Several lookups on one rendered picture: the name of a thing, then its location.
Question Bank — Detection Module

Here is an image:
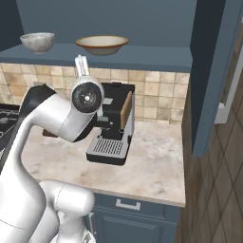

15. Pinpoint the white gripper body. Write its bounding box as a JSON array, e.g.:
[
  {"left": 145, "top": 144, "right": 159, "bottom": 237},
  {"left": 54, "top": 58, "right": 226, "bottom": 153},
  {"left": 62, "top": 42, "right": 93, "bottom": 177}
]
[{"left": 74, "top": 54, "right": 91, "bottom": 78}]

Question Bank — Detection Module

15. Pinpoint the large beige brown-rimmed bowl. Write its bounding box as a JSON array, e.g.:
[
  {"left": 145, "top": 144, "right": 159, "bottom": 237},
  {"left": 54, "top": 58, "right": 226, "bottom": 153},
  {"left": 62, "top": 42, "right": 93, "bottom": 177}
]
[{"left": 75, "top": 35, "right": 130, "bottom": 57}]

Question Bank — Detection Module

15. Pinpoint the small grey marbled bowl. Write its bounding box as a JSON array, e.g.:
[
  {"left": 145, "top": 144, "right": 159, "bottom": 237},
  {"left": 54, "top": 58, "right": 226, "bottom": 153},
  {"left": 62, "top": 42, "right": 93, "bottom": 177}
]
[{"left": 19, "top": 31, "right": 56, "bottom": 54}]

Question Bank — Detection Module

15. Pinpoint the black and silver coffee machine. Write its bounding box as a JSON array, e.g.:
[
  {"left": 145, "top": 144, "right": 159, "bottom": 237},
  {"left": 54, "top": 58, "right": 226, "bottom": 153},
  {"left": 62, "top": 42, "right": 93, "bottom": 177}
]
[{"left": 85, "top": 81, "right": 137, "bottom": 166}]

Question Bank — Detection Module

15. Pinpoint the black hob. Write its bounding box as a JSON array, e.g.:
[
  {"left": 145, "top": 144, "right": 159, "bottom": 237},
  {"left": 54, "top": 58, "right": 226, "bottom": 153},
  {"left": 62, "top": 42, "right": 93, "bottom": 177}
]
[{"left": 0, "top": 103, "right": 24, "bottom": 154}]

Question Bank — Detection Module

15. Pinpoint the blue drawer front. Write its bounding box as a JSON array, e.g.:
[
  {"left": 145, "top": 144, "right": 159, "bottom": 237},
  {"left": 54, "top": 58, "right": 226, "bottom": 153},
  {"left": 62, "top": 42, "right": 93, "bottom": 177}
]
[{"left": 92, "top": 192, "right": 182, "bottom": 225}]

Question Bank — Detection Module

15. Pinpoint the blue base cupboard door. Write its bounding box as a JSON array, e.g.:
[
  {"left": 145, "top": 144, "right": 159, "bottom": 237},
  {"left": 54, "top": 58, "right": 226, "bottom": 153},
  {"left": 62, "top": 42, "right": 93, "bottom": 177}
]
[{"left": 91, "top": 214, "right": 178, "bottom": 243}]

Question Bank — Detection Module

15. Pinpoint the blue wall cupboard shelf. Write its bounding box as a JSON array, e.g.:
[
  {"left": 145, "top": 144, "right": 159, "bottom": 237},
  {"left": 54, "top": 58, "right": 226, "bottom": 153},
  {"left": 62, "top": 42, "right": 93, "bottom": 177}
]
[{"left": 0, "top": 42, "right": 194, "bottom": 74}]

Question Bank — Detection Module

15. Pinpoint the white drawer handle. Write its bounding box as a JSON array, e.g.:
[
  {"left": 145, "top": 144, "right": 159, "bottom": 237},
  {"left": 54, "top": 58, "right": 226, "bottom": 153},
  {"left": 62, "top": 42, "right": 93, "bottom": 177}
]
[{"left": 115, "top": 197, "right": 142, "bottom": 212}]

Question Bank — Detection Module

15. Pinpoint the white cupboard door handle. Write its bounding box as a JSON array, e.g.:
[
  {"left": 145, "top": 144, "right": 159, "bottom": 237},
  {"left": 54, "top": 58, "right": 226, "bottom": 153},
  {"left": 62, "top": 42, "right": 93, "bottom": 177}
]
[{"left": 214, "top": 51, "right": 243, "bottom": 125}]

